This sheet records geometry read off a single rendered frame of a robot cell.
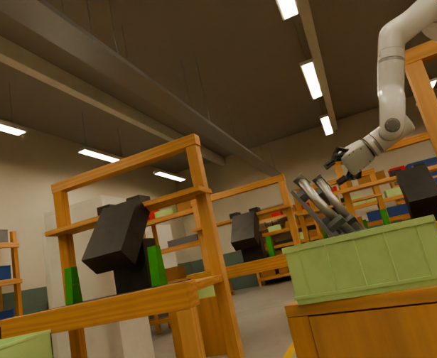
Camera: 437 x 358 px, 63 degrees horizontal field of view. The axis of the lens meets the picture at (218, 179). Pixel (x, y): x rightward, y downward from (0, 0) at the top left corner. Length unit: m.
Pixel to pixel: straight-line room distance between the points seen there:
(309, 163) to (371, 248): 11.17
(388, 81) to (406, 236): 0.61
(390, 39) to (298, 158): 10.90
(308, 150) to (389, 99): 10.97
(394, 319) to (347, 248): 0.21
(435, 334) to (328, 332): 0.27
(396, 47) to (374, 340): 0.98
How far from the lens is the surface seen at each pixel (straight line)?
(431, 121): 2.40
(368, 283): 1.09
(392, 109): 1.34
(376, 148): 1.39
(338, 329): 1.14
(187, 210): 6.45
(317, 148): 12.27
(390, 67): 1.46
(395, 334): 1.11
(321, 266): 1.10
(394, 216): 8.86
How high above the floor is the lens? 0.95
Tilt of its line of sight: 13 degrees up
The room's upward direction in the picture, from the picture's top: 12 degrees counter-clockwise
